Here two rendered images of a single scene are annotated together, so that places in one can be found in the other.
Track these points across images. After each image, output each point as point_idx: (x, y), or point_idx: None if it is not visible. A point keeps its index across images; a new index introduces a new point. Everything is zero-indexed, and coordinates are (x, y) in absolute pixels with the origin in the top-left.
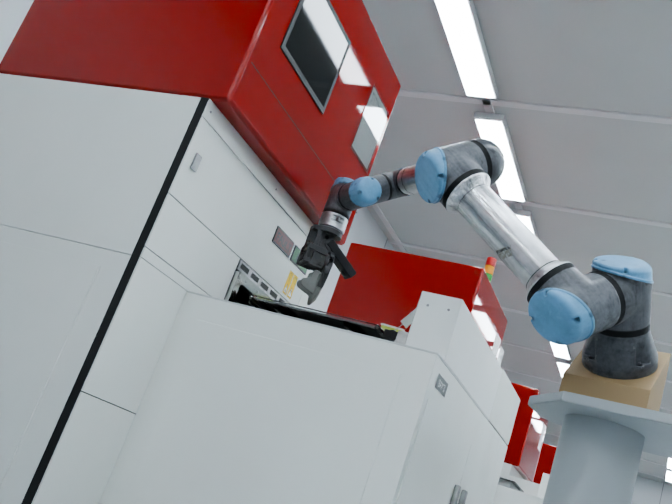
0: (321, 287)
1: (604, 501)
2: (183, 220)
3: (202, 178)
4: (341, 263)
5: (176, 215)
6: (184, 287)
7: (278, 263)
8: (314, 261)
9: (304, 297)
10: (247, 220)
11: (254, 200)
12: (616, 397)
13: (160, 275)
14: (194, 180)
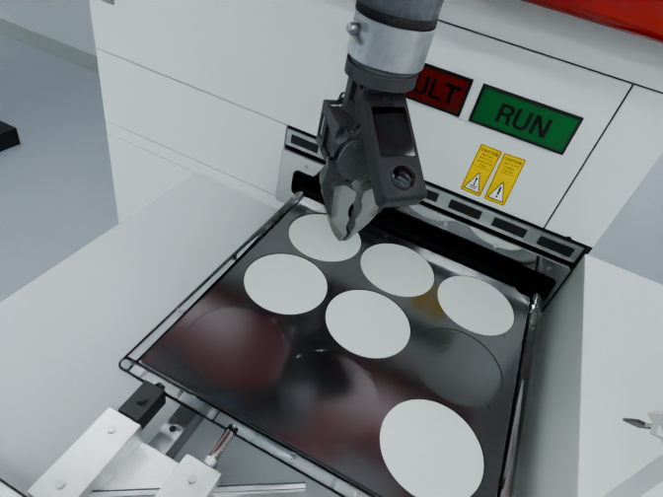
0: (327, 212)
1: None
2: (138, 80)
3: (134, 9)
4: (367, 162)
5: (123, 75)
6: (189, 169)
7: (420, 130)
8: (328, 148)
9: (579, 207)
10: (273, 55)
11: (275, 11)
12: None
13: (144, 153)
14: (122, 17)
